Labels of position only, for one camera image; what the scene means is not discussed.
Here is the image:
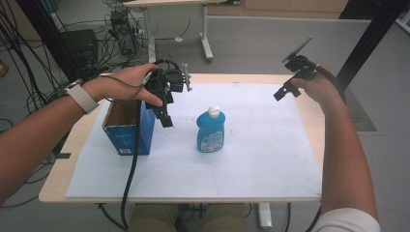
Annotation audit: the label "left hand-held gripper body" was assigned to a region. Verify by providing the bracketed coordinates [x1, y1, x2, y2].
[143, 58, 193, 110]

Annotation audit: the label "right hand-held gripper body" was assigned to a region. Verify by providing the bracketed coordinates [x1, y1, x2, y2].
[280, 35, 320, 82]

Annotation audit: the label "blue cardboard box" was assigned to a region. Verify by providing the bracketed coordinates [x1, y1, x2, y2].
[102, 99, 157, 157]

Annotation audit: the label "blue bottle with white cap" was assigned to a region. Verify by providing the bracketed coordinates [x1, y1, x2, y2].
[195, 105, 226, 154]

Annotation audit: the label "person's right hand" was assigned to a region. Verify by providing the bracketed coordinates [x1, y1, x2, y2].
[289, 65, 343, 110]

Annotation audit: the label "person's left hand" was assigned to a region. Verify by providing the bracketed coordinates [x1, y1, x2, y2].
[81, 63, 164, 108]

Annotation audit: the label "white-legged desk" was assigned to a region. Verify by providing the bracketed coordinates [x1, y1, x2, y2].
[123, 0, 241, 64]

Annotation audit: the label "white table mat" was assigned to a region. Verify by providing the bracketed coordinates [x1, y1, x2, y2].
[65, 82, 323, 200]

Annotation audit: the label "computer tower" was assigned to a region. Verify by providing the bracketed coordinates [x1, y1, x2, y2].
[109, 9, 139, 56]

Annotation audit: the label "black metal stand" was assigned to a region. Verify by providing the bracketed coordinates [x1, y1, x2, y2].
[15, 0, 85, 83]
[336, 0, 410, 93]

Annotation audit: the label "wristwatch with beige band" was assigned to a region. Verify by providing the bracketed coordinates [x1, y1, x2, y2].
[61, 79, 101, 115]

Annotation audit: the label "black equipment box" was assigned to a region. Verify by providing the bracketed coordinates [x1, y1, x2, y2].
[59, 28, 100, 67]

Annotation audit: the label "person's legs in khaki trousers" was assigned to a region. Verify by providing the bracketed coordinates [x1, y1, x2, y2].
[127, 202, 246, 232]

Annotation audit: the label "white table leg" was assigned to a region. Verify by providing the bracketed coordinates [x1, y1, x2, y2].
[256, 202, 274, 232]

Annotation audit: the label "person's white sleeve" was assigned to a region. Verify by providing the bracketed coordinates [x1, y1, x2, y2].
[309, 207, 383, 232]

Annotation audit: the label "thin grey wire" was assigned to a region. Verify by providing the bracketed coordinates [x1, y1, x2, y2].
[98, 72, 153, 103]

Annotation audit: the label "thick black gripper cable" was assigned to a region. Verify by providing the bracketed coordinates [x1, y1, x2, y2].
[120, 99, 143, 232]

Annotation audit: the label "bundle of black cables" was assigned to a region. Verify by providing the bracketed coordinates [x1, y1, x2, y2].
[0, 0, 71, 114]

